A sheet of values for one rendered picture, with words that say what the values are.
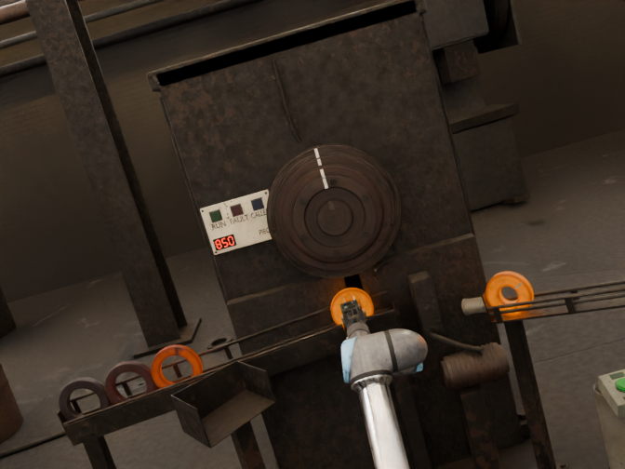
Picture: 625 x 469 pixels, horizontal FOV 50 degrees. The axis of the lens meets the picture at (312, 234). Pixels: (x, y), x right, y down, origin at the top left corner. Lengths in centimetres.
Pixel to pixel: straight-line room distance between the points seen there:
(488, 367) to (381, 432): 73
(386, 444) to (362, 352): 25
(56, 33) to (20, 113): 401
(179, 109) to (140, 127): 615
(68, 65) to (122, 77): 360
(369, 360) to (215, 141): 106
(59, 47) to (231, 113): 279
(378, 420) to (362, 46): 131
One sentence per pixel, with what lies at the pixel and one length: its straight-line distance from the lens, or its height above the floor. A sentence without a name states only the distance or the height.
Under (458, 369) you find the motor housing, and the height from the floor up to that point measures 50.
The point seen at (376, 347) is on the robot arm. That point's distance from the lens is 185.
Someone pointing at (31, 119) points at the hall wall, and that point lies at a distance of 904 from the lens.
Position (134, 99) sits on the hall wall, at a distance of 865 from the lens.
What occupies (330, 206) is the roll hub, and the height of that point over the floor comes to 116.
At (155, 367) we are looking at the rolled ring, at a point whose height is 74.
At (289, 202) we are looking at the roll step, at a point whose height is 120.
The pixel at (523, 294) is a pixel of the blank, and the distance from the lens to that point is 237.
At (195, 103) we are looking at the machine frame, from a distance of 250.
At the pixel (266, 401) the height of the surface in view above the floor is 61.
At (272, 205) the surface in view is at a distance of 235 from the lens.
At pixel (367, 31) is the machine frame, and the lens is 249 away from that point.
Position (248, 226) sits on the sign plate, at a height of 113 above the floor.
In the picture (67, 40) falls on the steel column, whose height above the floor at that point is 231.
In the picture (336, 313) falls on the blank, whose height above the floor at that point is 75.
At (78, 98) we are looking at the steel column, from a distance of 510.
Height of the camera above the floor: 155
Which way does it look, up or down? 12 degrees down
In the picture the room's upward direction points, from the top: 16 degrees counter-clockwise
